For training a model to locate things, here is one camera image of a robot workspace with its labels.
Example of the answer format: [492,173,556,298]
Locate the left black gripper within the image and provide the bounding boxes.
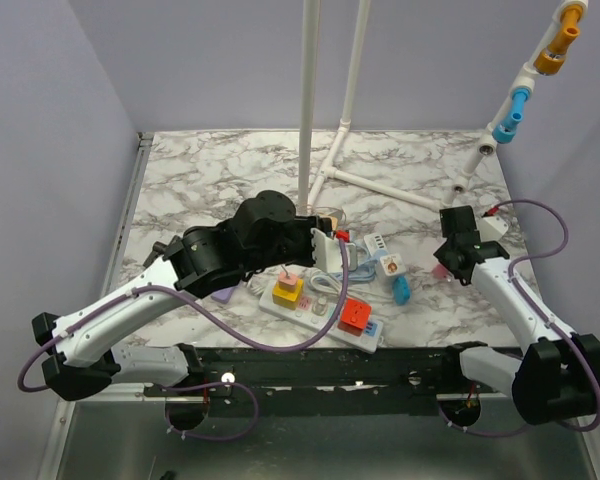
[244,216,333,273]

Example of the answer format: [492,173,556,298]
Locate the pink triangular power strip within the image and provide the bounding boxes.
[431,264,453,281]

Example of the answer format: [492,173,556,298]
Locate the yellow cube socket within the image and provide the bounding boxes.
[271,278,304,310]

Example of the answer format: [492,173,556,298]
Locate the white multicolour power strip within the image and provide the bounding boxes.
[259,280,384,353]

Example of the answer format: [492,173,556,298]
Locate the red cube socket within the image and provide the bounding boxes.
[337,298,372,337]

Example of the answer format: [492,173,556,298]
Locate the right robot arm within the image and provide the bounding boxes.
[434,206,600,430]

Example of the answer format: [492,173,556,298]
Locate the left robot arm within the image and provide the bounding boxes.
[32,190,333,401]

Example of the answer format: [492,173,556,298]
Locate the pink charger plug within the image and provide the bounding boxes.
[277,272,298,292]

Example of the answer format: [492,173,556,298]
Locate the blue plug adapter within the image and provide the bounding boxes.
[392,276,411,306]

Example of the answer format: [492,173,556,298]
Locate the white cartoon cube adapter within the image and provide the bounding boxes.
[375,254,406,283]

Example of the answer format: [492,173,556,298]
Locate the purple USB power strip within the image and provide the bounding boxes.
[211,286,236,304]

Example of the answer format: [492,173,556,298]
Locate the white USB charger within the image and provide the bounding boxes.
[363,233,389,257]

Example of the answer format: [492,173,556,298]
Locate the blue pipe fitting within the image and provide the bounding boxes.
[492,87,531,144]

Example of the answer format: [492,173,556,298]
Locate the orange pipe fitting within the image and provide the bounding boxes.
[534,4,584,76]

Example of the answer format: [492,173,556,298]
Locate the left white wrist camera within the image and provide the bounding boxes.
[311,228,344,274]

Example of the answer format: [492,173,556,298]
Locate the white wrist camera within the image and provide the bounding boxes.
[311,228,344,274]
[477,215,509,242]

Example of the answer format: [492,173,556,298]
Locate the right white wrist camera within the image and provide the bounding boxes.
[477,215,509,242]

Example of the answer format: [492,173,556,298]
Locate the white PVC pipe frame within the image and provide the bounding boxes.
[298,1,589,212]

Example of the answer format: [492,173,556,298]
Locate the black metal base rail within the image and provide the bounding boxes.
[144,346,500,418]

